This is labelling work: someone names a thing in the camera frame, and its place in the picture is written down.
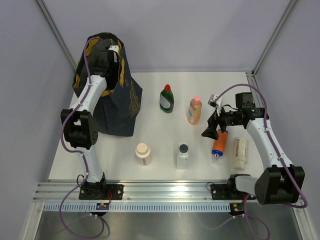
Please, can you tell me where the beige bottle round cap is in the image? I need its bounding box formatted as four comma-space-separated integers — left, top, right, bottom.
135, 142, 152, 167

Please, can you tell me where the clear bottle black cap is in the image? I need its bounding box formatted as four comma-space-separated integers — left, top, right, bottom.
176, 142, 189, 170

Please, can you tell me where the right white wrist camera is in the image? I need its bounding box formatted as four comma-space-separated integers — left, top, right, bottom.
208, 94, 223, 115

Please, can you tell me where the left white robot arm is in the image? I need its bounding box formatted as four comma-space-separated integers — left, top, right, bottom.
60, 54, 108, 200

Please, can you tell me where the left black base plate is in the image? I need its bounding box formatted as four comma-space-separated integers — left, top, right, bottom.
78, 182, 124, 200

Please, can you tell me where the cream Murrayle bottle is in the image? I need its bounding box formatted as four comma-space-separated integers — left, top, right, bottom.
232, 137, 248, 171

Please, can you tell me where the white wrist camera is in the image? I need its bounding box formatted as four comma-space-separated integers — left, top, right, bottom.
208, 94, 223, 115
108, 45, 120, 63

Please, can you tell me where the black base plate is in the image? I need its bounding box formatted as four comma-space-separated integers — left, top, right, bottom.
78, 182, 124, 200
206, 182, 247, 201

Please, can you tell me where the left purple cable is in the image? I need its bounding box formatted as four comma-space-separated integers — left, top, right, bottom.
59, 36, 111, 238

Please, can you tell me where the green dish soap bottle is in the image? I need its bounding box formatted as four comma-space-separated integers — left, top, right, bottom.
159, 84, 174, 114

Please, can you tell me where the dark blue canvas bag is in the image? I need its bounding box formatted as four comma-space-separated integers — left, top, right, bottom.
72, 32, 143, 137

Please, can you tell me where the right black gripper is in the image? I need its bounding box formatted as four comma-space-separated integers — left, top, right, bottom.
201, 104, 242, 140

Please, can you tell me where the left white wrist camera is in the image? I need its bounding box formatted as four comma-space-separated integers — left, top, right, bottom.
108, 45, 120, 63

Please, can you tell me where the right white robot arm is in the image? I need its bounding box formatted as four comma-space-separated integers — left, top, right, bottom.
201, 92, 305, 207

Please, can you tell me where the peach baby oil bottle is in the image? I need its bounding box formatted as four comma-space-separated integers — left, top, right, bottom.
187, 96, 202, 125

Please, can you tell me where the aluminium mounting rail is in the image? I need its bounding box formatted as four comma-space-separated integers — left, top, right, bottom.
33, 181, 242, 203

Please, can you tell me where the orange blue tube bottle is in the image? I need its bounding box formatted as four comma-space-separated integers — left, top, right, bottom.
211, 129, 229, 160

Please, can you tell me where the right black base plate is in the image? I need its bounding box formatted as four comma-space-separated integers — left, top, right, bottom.
206, 182, 247, 201

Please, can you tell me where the slotted grey cable duct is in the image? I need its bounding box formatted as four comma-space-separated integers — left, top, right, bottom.
43, 201, 231, 213

